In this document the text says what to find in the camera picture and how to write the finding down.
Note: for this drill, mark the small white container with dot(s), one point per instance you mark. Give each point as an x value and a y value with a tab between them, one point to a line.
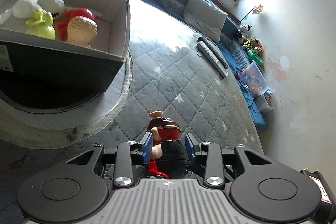
263	105

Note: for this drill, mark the black cardboard box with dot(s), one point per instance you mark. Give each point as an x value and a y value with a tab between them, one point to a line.
90	45

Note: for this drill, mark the green frog toy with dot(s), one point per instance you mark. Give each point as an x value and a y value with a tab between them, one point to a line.
41	25

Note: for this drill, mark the white remote control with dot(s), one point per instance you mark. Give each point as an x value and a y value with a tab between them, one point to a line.
206	51

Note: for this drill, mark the grey cushion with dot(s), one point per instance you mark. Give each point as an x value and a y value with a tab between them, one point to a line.
205	18

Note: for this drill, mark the white plush doll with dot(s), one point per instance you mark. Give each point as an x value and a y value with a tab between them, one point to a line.
24	9

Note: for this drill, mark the red round toy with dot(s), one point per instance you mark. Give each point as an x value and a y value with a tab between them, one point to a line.
74	17

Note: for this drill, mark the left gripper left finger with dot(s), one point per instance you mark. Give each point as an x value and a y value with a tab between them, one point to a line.
146	147

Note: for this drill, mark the green plastic tub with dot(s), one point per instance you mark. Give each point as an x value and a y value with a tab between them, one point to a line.
254	56

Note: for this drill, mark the plush toys pile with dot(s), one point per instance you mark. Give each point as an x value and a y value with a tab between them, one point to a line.
247	43

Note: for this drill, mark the black remote control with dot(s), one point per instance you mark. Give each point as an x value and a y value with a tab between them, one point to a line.
213	48

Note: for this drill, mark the clear plastic toy bin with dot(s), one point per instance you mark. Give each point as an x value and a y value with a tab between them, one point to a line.
255	80

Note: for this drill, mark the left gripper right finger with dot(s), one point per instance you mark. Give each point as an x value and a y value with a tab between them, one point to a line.
192	148

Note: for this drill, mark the pirate figurine toy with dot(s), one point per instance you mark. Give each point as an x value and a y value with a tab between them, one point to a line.
168	157

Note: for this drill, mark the blue sofa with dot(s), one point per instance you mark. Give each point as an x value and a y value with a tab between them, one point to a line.
210	29

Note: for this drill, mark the white round turntable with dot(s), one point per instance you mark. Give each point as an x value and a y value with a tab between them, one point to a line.
59	130

